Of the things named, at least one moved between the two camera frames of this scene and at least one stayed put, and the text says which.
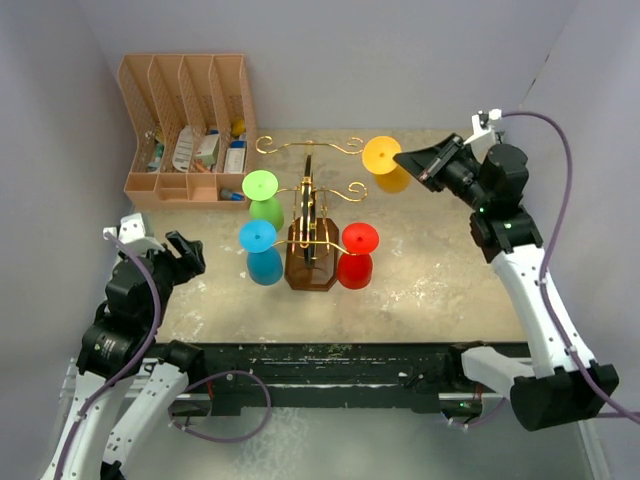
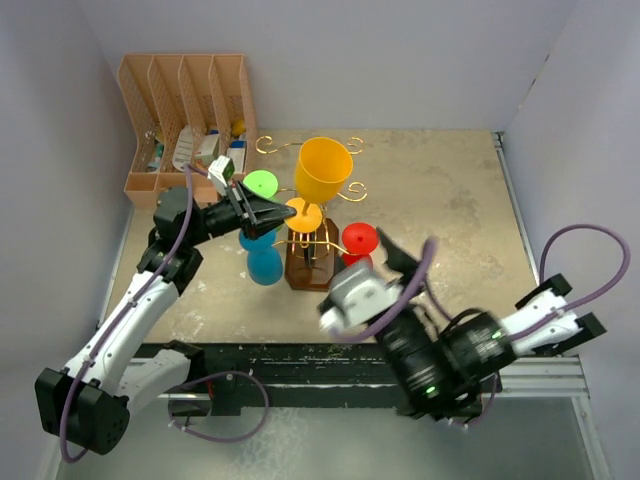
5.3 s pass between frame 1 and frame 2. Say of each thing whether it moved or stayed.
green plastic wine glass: stayed
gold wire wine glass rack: stayed
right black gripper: moved
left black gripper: moved
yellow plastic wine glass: moved
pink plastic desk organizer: stayed
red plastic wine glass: stayed
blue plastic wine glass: stayed
